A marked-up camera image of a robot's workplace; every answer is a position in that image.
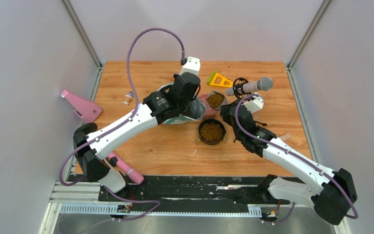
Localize silver metal scoop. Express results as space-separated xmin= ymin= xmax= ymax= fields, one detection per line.
xmin=206 ymin=91 xmax=227 ymax=111

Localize green dog food bag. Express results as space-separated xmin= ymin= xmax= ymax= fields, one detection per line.
xmin=150 ymin=82 xmax=206 ymax=125

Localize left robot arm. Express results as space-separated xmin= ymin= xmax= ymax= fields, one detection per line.
xmin=73 ymin=72 xmax=204 ymax=201

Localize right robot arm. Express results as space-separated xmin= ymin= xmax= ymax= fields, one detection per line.
xmin=220 ymin=102 xmax=359 ymax=225

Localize pink pet bowl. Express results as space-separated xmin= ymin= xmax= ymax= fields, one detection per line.
xmin=199 ymin=94 xmax=216 ymax=118

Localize brown dog food kibble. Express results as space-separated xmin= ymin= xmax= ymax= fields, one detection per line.
xmin=200 ymin=94 xmax=224 ymax=142

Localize black pet bowl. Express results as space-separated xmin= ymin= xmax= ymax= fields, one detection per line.
xmin=198 ymin=118 xmax=226 ymax=145

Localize glitter silver microphone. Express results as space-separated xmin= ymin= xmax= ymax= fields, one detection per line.
xmin=225 ymin=77 xmax=273 ymax=97

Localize small beige tape piece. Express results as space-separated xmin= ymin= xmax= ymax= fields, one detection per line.
xmin=279 ymin=134 xmax=292 ymax=141

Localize yellow green triangular toy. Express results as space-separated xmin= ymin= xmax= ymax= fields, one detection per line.
xmin=207 ymin=71 xmax=233 ymax=88

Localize small colourful figurine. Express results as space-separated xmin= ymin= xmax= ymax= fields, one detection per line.
xmin=123 ymin=91 xmax=134 ymax=105

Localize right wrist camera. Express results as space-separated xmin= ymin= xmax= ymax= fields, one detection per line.
xmin=242 ymin=93 xmax=264 ymax=114

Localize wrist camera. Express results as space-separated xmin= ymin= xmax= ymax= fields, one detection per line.
xmin=242 ymin=93 xmax=264 ymax=114
xmin=179 ymin=56 xmax=201 ymax=76

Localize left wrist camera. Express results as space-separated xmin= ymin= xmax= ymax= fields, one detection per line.
xmin=179 ymin=56 xmax=201 ymax=76

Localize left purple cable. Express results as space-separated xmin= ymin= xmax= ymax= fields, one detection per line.
xmin=58 ymin=27 xmax=187 ymax=187

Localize black mounting rail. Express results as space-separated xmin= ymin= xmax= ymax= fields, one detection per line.
xmin=117 ymin=175 xmax=292 ymax=214

